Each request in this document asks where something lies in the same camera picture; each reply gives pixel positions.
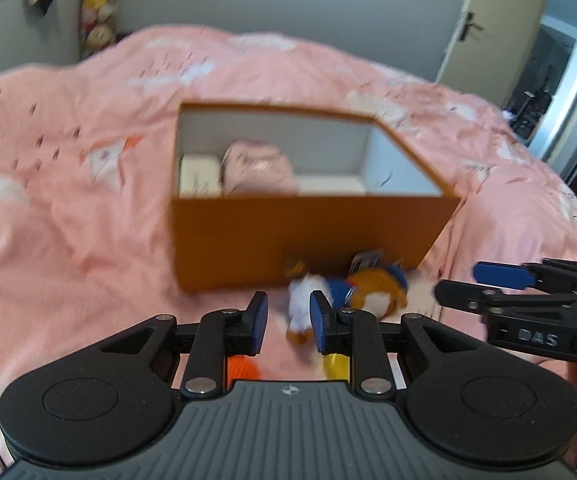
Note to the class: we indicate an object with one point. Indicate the pink soft pouch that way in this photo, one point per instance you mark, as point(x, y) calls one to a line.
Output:
point(258, 170)

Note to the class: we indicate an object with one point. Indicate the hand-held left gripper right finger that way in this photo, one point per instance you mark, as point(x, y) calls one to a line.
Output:
point(319, 325)

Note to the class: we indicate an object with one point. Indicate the orange cardboard box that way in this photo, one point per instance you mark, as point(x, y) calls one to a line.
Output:
point(293, 240)

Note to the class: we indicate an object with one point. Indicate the small orange toy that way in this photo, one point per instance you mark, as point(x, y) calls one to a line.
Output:
point(243, 367)

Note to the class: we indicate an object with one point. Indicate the cream door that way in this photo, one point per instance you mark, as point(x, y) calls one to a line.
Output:
point(498, 10)

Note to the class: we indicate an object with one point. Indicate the white and blue plush toy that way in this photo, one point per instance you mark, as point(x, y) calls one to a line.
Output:
point(301, 300)

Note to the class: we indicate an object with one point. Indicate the white soft item in box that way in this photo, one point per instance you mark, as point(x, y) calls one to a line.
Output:
point(198, 176)

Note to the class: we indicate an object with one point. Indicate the pink plush toy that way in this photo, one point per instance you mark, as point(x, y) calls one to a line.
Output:
point(91, 16)

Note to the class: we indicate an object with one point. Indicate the orange and blue plush toy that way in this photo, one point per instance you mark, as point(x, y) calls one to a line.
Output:
point(376, 290)

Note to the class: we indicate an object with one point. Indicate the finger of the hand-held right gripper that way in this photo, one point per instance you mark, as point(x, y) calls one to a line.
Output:
point(500, 274)
point(468, 296)

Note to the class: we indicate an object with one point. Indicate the dark clutter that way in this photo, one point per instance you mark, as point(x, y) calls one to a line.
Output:
point(525, 110)

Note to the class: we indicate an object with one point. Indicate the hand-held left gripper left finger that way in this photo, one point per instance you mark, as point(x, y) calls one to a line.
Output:
point(258, 322)

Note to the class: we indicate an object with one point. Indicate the small yellow toy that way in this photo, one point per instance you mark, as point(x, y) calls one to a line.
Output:
point(337, 365)

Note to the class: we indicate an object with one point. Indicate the pink printed blanket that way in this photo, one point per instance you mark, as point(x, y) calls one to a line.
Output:
point(68, 185)

